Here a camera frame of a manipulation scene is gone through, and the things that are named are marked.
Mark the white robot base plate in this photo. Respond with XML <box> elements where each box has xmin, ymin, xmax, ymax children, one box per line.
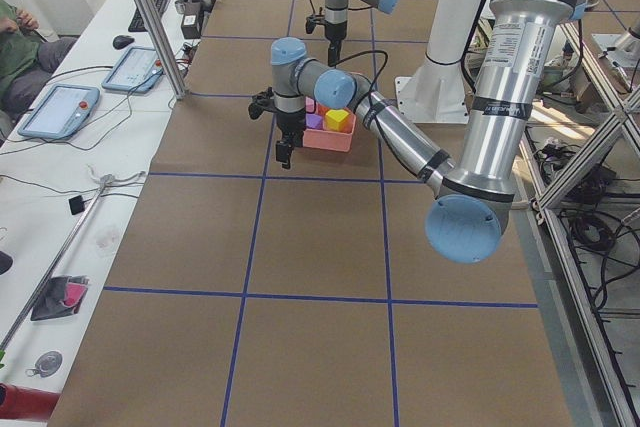
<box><xmin>396</xmin><ymin>0</ymin><xmax>484</xmax><ymax>124</ymax></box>

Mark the purple foam block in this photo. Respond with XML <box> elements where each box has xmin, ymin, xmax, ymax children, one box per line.
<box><xmin>306</xmin><ymin>113</ymin><xmax>324</xmax><ymax>130</ymax></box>

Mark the blue teach pendant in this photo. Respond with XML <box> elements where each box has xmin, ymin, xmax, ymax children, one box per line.
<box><xmin>18</xmin><ymin>84</ymin><xmax>100</xmax><ymax>140</ymax></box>
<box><xmin>101</xmin><ymin>46</ymin><xmax>163</xmax><ymax>94</ymax></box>

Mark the seated person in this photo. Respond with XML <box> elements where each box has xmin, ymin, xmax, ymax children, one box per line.
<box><xmin>1</xmin><ymin>0</ymin><xmax>77</xmax><ymax>120</ymax></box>

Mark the pink plastic bin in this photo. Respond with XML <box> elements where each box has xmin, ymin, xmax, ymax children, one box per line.
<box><xmin>303</xmin><ymin>102</ymin><xmax>356</xmax><ymax>152</ymax></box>

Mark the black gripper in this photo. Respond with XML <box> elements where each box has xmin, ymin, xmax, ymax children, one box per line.
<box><xmin>305</xmin><ymin>8</ymin><xmax>348</xmax><ymax>67</ymax></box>
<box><xmin>248</xmin><ymin>87</ymin><xmax>306</xmax><ymax>170</ymax></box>

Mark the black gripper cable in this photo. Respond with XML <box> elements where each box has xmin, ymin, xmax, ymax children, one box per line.
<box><xmin>329</xmin><ymin>49</ymin><xmax>391</xmax><ymax>128</ymax></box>

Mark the pink foam block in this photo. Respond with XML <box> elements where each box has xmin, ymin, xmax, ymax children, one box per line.
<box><xmin>305</xmin><ymin>98</ymin><xmax>317</xmax><ymax>114</ymax></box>

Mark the blue teach pendant far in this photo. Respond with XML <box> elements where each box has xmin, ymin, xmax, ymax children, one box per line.
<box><xmin>101</xmin><ymin>46</ymin><xmax>163</xmax><ymax>94</ymax></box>

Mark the black keyboard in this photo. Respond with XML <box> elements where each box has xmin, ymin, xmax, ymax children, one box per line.
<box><xmin>127</xmin><ymin>0</ymin><xmax>173</xmax><ymax>33</ymax></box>

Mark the red pink pouch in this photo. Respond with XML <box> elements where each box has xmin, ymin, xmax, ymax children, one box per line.
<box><xmin>30</xmin><ymin>276</ymin><xmax>89</xmax><ymax>321</ymax></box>

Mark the blue teach pendant near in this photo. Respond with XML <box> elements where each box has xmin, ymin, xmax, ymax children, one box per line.
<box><xmin>18</xmin><ymin>84</ymin><xmax>100</xmax><ymax>140</ymax></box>

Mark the black computer mouse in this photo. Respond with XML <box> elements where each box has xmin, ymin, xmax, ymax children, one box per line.
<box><xmin>112</xmin><ymin>35</ymin><xmax>135</xmax><ymax>50</ymax></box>

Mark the aluminium frame strut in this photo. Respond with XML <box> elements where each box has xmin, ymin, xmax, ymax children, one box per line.
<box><xmin>1</xmin><ymin>174</ymin><xmax>115</xmax><ymax>357</ymax></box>

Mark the yellow foam block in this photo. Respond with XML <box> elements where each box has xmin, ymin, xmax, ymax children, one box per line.
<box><xmin>324</xmin><ymin>109</ymin><xmax>349</xmax><ymax>132</ymax></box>

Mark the aluminium frame post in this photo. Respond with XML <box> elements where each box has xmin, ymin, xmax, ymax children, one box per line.
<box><xmin>134</xmin><ymin>0</ymin><xmax>186</xmax><ymax>100</ymax></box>

